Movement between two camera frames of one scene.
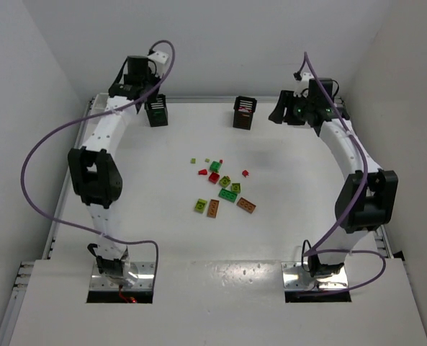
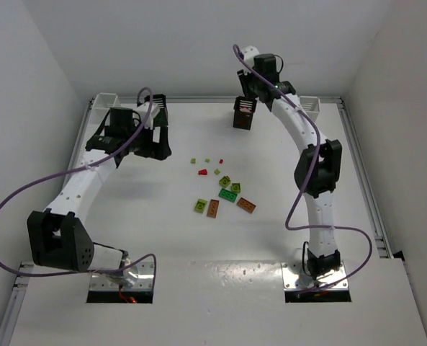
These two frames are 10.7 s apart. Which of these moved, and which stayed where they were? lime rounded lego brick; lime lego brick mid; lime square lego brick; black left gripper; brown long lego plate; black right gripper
Moved: black left gripper; black right gripper
Stayed: brown long lego plate; lime lego brick mid; lime square lego brick; lime rounded lego brick
